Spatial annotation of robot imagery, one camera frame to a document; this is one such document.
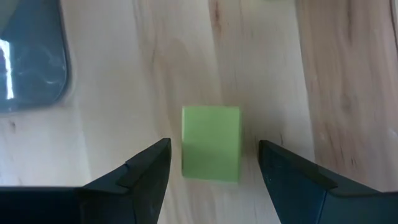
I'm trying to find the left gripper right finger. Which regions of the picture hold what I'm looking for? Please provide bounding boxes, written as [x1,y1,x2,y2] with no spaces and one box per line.
[258,139,398,224]

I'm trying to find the dark grey plastic bin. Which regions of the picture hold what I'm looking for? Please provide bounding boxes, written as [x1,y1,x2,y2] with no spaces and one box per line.
[0,0,72,113]

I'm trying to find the green wooden cube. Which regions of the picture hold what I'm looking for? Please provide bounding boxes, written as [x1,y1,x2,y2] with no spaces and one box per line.
[181,105,243,184]

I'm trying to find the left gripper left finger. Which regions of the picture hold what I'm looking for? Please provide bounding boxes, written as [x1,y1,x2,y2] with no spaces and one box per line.
[0,138,172,224]

